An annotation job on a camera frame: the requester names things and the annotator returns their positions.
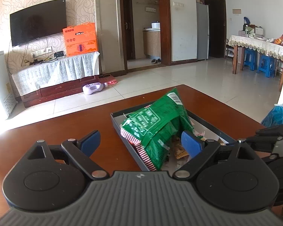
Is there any grey shallow box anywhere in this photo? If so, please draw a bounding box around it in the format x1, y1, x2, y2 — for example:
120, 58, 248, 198
110, 102, 236, 172

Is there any wooden kitchen counter cabinet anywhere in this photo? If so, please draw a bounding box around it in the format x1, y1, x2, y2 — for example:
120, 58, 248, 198
143, 28, 161, 57

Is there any white chest freezer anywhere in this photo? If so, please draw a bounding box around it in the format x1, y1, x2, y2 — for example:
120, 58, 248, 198
0, 51, 16, 120

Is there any purple plastic bottle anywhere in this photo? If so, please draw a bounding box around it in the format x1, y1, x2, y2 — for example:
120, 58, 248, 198
82, 82, 108, 95

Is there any black wall television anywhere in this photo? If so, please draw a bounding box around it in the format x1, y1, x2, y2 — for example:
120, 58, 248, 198
10, 0, 67, 47

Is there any cloth-covered TV cabinet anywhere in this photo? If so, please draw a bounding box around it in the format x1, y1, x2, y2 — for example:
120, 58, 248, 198
12, 51, 101, 97

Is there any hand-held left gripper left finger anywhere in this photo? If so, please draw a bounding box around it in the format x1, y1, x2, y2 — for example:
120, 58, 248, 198
27, 130, 109, 180

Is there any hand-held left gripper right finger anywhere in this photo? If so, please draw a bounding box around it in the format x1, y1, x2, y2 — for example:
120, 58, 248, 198
173, 130, 262, 182

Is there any wooden dining table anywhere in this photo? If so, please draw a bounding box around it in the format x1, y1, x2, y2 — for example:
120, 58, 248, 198
228, 35, 283, 86

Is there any dark wooden hallway door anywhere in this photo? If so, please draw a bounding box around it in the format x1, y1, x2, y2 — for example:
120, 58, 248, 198
122, 0, 135, 60

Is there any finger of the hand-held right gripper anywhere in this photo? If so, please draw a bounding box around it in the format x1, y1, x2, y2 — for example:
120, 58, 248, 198
245, 135, 280, 152
256, 122, 283, 137

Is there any dark shoe rack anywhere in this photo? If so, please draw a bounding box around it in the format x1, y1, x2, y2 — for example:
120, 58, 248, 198
225, 39, 234, 58

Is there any blue plastic bag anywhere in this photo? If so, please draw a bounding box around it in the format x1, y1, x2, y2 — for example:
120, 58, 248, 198
261, 101, 283, 128

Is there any orange cardboard box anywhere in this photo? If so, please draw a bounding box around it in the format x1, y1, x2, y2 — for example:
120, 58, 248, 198
62, 22, 99, 57

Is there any silver refrigerator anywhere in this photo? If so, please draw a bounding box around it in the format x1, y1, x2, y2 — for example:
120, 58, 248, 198
196, 3, 209, 60

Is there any red-brown wooden tv cabinet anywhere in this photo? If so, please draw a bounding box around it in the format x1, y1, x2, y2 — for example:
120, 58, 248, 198
21, 74, 114, 108

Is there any cream lace tablecloth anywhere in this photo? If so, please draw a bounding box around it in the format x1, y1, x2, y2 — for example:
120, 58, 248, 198
228, 35, 283, 63

